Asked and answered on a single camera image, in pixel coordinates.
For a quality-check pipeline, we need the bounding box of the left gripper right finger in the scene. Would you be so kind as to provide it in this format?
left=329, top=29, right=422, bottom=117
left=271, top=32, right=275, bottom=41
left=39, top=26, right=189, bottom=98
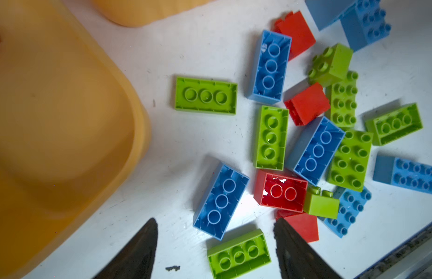
left=274, top=218, right=340, bottom=279

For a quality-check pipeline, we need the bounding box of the yellow bin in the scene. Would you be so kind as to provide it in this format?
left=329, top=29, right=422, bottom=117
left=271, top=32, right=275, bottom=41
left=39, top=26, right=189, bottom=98
left=0, top=1, right=151, bottom=279
left=92, top=0, right=210, bottom=27

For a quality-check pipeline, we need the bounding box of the blue lego brick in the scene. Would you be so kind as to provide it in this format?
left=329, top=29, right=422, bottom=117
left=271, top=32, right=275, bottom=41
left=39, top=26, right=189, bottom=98
left=373, top=155, right=432, bottom=194
left=318, top=187, right=372, bottom=238
left=285, top=116, right=346, bottom=186
left=247, top=30, right=292, bottom=105

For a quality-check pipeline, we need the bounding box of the red lego brick centre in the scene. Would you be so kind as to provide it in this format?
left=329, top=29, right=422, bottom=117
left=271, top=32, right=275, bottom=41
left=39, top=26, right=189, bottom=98
left=284, top=83, right=331, bottom=126

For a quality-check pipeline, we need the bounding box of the green small lego top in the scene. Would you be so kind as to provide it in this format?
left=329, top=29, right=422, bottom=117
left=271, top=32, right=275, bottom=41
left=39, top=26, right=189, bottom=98
left=308, top=43, right=354, bottom=88

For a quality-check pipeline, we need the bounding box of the small green lego cube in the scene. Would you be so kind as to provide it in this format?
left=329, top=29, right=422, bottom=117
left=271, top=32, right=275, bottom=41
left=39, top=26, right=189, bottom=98
left=303, top=186, right=340, bottom=219

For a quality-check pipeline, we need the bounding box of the blue lego brick upturned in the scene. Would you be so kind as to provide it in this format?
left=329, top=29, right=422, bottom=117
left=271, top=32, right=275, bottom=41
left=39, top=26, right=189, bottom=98
left=193, top=162, right=250, bottom=241

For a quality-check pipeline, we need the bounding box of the red lego brick hollow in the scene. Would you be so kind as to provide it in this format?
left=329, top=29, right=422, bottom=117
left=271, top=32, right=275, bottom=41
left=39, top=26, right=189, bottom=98
left=253, top=169, right=308, bottom=213

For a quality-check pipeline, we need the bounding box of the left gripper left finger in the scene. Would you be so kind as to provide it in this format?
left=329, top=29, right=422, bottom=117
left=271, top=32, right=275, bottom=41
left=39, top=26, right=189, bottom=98
left=95, top=218, right=158, bottom=279

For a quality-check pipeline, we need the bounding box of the left yellow bin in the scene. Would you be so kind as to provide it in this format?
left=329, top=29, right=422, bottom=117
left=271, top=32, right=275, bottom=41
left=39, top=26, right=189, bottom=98
left=0, top=1, right=151, bottom=279

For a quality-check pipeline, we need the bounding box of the green long lego brick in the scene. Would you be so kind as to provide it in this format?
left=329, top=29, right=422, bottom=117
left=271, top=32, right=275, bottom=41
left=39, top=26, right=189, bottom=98
left=326, top=129, right=373, bottom=193

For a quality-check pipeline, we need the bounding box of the red lego brick front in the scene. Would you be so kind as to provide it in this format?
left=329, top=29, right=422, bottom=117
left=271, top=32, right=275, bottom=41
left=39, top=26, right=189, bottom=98
left=275, top=210, right=319, bottom=243

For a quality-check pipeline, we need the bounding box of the red lego brick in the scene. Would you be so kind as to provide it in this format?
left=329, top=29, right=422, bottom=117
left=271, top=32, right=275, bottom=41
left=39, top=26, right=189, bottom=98
left=274, top=11, right=316, bottom=61
left=275, top=210, right=319, bottom=243
left=284, top=83, right=331, bottom=126

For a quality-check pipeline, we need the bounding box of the red lego brick top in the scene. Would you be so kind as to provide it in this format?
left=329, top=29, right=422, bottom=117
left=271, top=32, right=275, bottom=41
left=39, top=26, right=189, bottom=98
left=274, top=11, right=316, bottom=61

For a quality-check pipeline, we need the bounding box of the green flat lego brick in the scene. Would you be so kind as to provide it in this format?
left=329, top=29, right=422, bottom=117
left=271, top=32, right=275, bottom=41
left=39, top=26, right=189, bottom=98
left=207, top=229, right=271, bottom=279

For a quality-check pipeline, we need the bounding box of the middle yellow bin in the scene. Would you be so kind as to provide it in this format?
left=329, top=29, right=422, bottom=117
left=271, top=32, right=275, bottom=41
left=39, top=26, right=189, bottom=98
left=92, top=0, right=210, bottom=27

